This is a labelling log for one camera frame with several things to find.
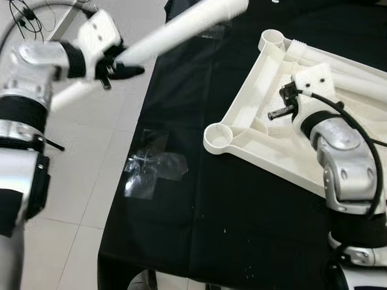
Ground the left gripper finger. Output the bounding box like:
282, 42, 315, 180
112, 62, 146, 81

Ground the clear tape strip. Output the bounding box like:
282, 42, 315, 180
124, 151, 189, 182
197, 21, 233, 40
124, 130, 171, 200

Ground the black folding chair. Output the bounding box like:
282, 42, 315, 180
42, 138, 65, 152

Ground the black tablecloth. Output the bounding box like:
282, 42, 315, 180
97, 0, 387, 290

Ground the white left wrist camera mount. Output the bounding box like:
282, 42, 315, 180
76, 9, 125, 79

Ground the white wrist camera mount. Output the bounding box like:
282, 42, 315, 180
290, 63, 345, 121
76, 9, 125, 79

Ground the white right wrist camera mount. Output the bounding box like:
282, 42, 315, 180
290, 63, 345, 121

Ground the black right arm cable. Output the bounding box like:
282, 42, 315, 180
302, 89, 387, 218

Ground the thin black wall cable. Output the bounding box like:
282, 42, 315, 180
9, 0, 58, 34

